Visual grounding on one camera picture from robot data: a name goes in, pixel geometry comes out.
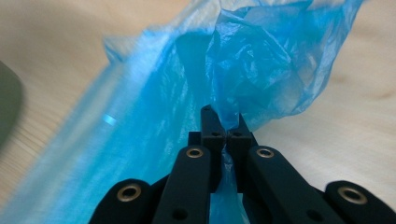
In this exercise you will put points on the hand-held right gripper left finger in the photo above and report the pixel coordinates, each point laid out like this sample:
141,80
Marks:
213,133

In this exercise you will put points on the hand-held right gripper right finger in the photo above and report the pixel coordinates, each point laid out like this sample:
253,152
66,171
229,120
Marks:
241,140

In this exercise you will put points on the blue plastic bag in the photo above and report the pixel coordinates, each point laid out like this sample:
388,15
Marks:
249,62

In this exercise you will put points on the green plastic bin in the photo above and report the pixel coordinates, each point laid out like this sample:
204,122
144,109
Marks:
9,105

